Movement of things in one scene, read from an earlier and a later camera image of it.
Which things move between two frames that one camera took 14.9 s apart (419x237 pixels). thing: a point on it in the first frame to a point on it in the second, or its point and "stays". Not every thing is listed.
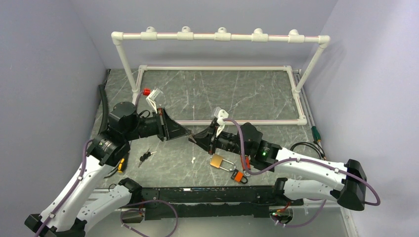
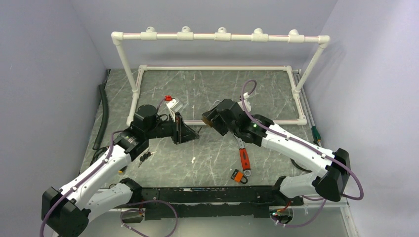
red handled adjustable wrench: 247,173 stays
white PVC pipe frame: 257,35 stays
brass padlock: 216,161 to 206,120
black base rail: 250,201 stays
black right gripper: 209,142 to 215,117
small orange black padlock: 237,176 stays
